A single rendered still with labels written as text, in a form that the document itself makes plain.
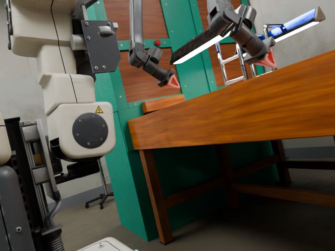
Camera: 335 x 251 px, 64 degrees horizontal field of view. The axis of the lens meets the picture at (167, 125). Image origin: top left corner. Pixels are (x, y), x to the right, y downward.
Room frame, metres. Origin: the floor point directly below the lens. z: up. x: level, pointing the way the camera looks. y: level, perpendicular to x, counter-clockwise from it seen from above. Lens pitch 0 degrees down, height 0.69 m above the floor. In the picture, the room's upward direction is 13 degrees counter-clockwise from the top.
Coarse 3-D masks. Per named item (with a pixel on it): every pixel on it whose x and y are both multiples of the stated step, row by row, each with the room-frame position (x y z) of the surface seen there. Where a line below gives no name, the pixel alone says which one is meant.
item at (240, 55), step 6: (216, 42) 1.54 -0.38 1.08; (216, 48) 1.54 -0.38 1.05; (240, 48) 1.40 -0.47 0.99; (240, 54) 1.40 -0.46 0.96; (222, 60) 1.54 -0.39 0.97; (228, 60) 1.48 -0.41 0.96; (240, 60) 1.41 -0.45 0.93; (222, 66) 1.53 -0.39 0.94; (240, 66) 1.42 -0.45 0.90; (222, 72) 1.54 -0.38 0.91; (246, 72) 1.40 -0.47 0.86; (240, 78) 1.43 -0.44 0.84; (246, 78) 1.40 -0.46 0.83; (228, 84) 1.53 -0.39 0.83
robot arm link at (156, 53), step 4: (152, 48) 1.26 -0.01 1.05; (156, 48) 1.27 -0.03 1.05; (140, 52) 1.20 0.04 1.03; (148, 52) 1.24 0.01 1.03; (152, 52) 1.26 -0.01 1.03; (156, 52) 1.26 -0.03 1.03; (160, 52) 1.27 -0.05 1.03; (140, 56) 1.20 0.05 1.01; (144, 56) 1.21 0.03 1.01; (148, 56) 1.22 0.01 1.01; (152, 56) 1.25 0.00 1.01; (156, 56) 1.25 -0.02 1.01; (160, 56) 1.27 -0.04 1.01; (144, 60) 1.20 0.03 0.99; (140, 64) 1.26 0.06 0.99
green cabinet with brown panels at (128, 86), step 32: (128, 0) 1.77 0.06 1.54; (160, 0) 1.88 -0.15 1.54; (192, 0) 2.01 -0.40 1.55; (128, 32) 1.74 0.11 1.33; (160, 32) 1.86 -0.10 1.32; (192, 32) 1.99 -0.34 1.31; (128, 64) 1.71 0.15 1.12; (160, 64) 1.83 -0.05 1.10; (192, 64) 1.96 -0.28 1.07; (224, 64) 2.11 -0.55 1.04; (96, 96) 1.97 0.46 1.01; (128, 96) 1.69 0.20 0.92; (160, 96) 1.80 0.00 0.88; (192, 96) 1.93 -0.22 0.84
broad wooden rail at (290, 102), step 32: (320, 64) 0.59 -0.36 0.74; (224, 96) 0.87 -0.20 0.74; (256, 96) 0.76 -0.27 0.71; (288, 96) 0.68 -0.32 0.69; (320, 96) 0.61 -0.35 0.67; (160, 128) 1.30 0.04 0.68; (192, 128) 1.07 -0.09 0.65; (224, 128) 0.91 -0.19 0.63; (256, 128) 0.79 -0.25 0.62; (288, 128) 0.70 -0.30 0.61; (320, 128) 0.62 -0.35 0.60
